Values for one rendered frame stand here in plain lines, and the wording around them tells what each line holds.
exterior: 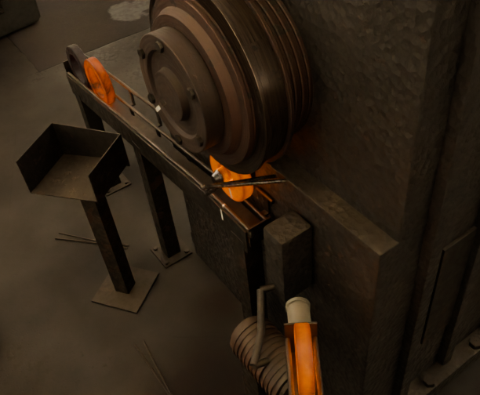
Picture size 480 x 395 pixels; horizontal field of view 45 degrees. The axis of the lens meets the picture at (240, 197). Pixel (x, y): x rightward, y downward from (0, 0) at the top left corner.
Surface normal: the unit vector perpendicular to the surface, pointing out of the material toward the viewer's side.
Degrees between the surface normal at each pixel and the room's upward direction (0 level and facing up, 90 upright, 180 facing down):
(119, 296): 0
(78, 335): 0
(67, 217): 0
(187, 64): 38
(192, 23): 30
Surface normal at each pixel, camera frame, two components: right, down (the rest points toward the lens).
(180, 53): 0.18, -0.40
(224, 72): 0.01, 0.22
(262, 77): 0.48, 0.17
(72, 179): -0.17, -0.72
